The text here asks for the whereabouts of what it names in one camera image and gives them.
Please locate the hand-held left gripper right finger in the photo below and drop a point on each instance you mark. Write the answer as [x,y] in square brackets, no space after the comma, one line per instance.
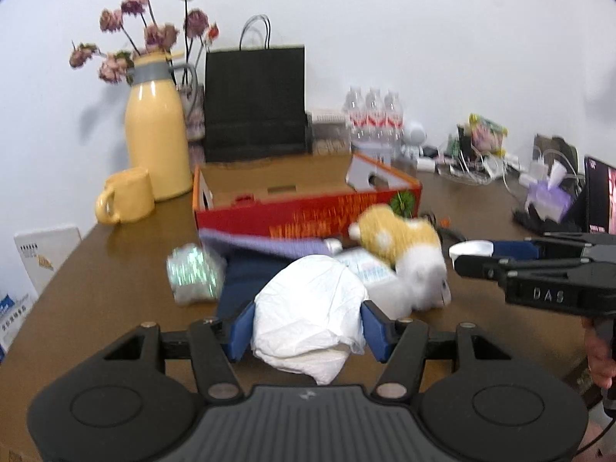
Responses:
[376,332]

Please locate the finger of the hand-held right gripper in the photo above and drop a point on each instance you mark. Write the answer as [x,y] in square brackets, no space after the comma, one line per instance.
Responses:
[481,267]
[515,249]

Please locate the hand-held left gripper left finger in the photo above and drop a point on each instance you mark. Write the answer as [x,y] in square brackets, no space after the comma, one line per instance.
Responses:
[240,332]

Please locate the small white disc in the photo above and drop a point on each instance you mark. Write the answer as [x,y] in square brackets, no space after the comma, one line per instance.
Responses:
[471,249]

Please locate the navy blue cloth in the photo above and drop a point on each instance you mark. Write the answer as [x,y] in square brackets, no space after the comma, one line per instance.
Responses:
[245,279]

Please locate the wet wipes pack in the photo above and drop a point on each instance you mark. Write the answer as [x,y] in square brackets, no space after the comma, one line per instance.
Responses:
[368,267]

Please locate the white plastic bag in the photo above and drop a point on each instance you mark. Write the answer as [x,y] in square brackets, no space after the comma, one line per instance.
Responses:
[308,308]

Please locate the glittery green packet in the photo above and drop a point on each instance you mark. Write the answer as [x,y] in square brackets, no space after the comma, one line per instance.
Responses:
[195,274]

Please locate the yellow and white plush dog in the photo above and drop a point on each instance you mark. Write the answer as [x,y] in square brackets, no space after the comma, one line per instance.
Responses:
[399,240]

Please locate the purple knitted cloth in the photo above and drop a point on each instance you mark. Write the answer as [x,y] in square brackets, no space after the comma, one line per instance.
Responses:
[269,245]

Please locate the red cardboard box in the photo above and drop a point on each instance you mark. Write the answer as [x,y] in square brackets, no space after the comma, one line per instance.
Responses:
[308,216]

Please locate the person's right hand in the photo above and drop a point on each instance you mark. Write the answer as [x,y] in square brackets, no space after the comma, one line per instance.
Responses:
[591,356]

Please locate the black pouch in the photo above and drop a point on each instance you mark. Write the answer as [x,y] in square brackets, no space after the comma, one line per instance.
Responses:
[544,224]

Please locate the purple tissue pack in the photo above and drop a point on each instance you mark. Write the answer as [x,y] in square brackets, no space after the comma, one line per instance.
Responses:
[548,197]

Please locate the white charger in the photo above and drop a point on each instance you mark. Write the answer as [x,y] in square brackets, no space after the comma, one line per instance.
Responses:
[493,166]
[427,164]
[532,173]

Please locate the small white tube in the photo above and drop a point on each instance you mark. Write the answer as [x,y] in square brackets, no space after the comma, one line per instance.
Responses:
[337,245]

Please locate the brown paper bag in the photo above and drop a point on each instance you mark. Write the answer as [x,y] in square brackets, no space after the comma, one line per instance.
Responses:
[558,149]

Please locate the colourful snack bag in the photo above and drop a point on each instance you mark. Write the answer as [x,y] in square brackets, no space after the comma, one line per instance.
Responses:
[488,134]

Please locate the dark green box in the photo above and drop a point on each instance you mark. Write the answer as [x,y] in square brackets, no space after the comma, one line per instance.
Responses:
[464,142]

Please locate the white robot figure speaker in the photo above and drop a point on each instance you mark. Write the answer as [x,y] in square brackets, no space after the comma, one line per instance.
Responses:
[415,134]

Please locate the clear water bottle red label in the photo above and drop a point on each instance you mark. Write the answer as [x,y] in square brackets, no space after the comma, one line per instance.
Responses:
[355,120]
[374,120]
[393,122]

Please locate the yellow mug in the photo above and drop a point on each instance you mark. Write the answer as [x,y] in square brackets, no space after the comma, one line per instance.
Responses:
[130,197]

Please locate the clear seed container white lid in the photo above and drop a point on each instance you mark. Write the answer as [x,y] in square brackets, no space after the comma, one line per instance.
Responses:
[329,142]

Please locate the yellow thermos jug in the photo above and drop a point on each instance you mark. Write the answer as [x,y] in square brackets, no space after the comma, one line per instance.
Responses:
[156,144]

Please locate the white booklet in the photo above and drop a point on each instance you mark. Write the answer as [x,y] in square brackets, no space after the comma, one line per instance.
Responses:
[43,255]

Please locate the clear vase with pink filling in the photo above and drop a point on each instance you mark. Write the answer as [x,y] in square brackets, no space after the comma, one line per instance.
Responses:
[195,125]

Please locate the black paper bag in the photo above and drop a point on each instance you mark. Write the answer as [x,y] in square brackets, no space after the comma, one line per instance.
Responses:
[255,106]

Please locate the blue and white box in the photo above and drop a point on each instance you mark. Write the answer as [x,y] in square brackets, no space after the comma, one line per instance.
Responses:
[14,317]

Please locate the dried pink rose bouquet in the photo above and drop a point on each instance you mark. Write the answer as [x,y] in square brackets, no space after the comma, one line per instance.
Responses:
[161,33]

